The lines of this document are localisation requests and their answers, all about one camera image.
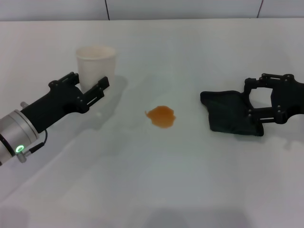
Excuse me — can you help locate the dark blue rag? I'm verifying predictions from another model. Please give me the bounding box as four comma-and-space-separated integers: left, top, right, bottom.
200, 89, 265, 137

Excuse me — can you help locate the brown water stain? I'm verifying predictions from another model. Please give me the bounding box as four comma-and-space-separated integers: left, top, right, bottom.
144, 105, 177, 129

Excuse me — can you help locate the white paper cup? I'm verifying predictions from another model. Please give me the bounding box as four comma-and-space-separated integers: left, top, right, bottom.
76, 46, 116, 92

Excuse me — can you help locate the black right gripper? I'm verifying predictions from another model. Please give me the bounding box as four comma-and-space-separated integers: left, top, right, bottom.
244, 73, 304, 124

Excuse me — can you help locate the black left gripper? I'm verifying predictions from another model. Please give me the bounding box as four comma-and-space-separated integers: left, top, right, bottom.
20, 72, 110, 133

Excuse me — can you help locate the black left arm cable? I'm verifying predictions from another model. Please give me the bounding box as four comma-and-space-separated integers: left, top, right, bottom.
16, 130, 48, 164

